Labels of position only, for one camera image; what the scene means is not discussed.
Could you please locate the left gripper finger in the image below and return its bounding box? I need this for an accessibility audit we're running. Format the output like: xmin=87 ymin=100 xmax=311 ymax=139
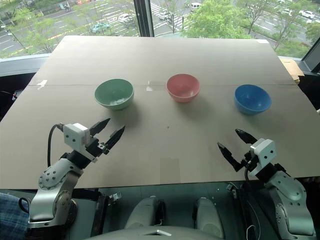
xmin=103 ymin=125 xmax=126 ymax=151
xmin=89 ymin=118 xmax=112 ymax=136

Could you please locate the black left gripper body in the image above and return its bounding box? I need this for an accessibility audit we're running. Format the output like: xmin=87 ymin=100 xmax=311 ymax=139
xmin=85 ymin=135 xmax=111 ymax=159

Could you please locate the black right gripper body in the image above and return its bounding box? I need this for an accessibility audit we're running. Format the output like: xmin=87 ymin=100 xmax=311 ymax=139
xmin=236 ymin=151 xmax=260 ymax=173

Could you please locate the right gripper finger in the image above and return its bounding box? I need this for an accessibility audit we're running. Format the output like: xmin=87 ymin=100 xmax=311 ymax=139
xmin=235 ymin=128 xmax=258 ymax=145
xmin=217 ymin=142 xmax=242 ymax=173

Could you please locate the green bowl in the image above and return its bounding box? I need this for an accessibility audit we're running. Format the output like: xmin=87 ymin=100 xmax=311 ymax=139
xmin=94 ymin=78 xmax=135 ymax=112

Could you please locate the blue bowl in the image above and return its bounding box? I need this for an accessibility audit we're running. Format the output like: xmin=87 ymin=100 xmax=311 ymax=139
xmin=233 ymin=84 xmax=273 ymax=116

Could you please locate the brown cardboard sheet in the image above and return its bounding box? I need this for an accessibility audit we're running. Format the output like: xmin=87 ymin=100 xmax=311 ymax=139
xmin=0 ymin=35 xmax=320 ymax=190

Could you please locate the grey rounded shell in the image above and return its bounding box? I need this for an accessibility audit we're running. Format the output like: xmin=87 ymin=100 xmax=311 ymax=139
xmin=124 ymin=196 xmax=166 ymax=230
xmin=193 ymin=197 xmax=225 ymax=239

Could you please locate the red bowl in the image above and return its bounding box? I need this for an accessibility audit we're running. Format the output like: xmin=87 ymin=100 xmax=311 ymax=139
xmin=165 ymin=73 xmax=201 ymax=104

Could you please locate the small brown cardboard box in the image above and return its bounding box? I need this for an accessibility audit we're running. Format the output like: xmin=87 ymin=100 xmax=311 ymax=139
xmin=278 ymin=57 xmax=305 ymax=85

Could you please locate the grey robot torso cover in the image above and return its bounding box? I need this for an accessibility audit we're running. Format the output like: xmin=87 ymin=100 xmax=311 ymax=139
xmin=90 ymin=225 xmax=226 ymax=240

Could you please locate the grey window sill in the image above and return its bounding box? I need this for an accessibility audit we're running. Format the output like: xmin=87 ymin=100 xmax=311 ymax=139
xmin=0 ymin=52 xmax=52 ymax=76

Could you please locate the blue denim cloth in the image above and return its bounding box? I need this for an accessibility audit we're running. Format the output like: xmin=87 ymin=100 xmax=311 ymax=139
xmin=0 ymin=191 xmax=31 ymax=240

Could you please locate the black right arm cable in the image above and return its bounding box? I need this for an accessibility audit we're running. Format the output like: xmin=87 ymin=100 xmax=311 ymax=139
xmin=243 ymin=159 xmax=252 ymax=189

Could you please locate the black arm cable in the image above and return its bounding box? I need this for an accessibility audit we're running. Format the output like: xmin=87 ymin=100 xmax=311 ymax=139
xmin=47 ymin=123 xmax=65 ymax=168
xmin=243 ymin=159 xmax=252 ymax=189

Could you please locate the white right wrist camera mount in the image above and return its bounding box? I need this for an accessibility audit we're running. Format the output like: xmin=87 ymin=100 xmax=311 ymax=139
xmin=248 ymin=137 xmax=278 ymax=177

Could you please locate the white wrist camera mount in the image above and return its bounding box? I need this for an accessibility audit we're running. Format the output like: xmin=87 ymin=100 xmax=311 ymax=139
xmin=62 ymin=122 xmax=98 ymax=164
xmin=248 ymin=137 xmax=278 ymax=177

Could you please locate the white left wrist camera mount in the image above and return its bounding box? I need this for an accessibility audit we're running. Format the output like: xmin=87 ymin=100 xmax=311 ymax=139
xmin=62 ymin=122 xmax=98 ymax=164

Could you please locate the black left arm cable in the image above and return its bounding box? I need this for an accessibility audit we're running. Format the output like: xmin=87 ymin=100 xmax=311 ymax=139
xmin=47 ymin=123 xmax=65 ymax=168

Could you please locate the thin white cable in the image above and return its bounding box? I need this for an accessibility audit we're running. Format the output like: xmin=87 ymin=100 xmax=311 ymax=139
xmin=245 ymin=224 xmax=258 ymax=240

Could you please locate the dark slanted window frame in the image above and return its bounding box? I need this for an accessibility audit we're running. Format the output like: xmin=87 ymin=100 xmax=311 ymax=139
xmin=300 ymin=37 xmax=320 ymax=76

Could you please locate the dark window frame pillar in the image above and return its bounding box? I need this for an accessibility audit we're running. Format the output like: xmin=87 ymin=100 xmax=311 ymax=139
xmin=132 ymin=0 xmax=156 ymax=37

